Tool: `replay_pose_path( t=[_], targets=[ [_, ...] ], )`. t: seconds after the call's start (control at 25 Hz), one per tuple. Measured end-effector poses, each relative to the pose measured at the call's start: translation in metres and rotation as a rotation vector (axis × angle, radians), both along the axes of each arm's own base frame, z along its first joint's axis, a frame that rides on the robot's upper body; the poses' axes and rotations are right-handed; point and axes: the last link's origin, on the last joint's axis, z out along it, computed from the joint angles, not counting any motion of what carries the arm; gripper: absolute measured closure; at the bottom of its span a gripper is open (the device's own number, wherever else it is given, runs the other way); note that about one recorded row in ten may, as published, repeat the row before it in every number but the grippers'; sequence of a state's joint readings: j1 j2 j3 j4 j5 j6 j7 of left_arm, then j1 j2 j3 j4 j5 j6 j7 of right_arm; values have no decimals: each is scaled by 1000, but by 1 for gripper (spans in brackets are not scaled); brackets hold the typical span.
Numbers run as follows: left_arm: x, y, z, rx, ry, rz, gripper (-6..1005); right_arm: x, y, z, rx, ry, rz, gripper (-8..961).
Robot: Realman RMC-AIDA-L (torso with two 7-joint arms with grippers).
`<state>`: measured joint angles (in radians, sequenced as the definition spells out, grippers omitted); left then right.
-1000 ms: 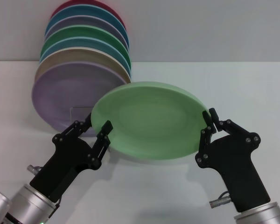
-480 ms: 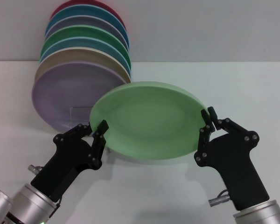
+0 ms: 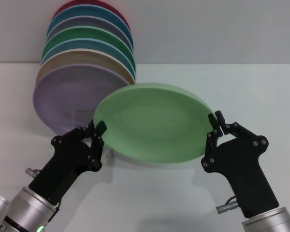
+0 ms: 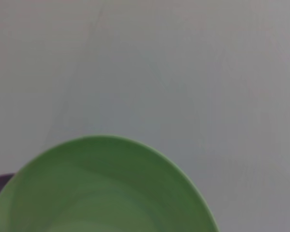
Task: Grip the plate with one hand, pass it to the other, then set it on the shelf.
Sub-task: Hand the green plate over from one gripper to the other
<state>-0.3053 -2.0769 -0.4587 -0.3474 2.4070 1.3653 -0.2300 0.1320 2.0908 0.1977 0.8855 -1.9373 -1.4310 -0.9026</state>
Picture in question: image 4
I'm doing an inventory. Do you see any light green plate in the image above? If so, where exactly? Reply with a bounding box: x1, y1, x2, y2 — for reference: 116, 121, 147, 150
0, 135, 220, 232

